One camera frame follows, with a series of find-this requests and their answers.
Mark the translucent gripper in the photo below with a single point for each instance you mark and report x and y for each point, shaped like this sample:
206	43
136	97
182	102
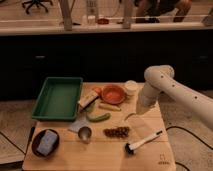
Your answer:
139	125

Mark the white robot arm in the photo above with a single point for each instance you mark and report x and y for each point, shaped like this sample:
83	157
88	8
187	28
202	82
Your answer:
161	79

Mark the white cup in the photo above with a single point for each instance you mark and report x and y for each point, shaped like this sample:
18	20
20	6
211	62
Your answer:
130	87

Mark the black and white brush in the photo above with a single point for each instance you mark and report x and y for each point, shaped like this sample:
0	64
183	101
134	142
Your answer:
131	147

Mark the orange bowl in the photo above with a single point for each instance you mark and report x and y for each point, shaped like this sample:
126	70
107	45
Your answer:
113	94

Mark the yellow corn toy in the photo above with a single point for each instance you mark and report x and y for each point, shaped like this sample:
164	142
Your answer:
109	107

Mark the green cucumber toy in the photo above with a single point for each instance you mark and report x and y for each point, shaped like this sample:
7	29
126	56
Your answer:
99	118

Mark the orange carrot toy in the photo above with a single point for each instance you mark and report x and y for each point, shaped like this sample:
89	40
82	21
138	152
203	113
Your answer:
98	90

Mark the grey cloth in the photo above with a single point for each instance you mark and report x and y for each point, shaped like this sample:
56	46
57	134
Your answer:
80	122

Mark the green plastic tray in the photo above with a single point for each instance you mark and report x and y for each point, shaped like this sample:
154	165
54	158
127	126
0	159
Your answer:
58	99

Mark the blue sponge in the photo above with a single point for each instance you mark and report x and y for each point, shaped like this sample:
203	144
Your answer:
46	143

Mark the red object on shelf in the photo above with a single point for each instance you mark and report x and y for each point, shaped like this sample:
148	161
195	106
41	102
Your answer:
102	21

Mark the person in background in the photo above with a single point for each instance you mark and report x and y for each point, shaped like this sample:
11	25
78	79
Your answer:
148	10

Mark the black office chair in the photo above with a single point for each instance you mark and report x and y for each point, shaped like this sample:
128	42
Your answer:
38	3

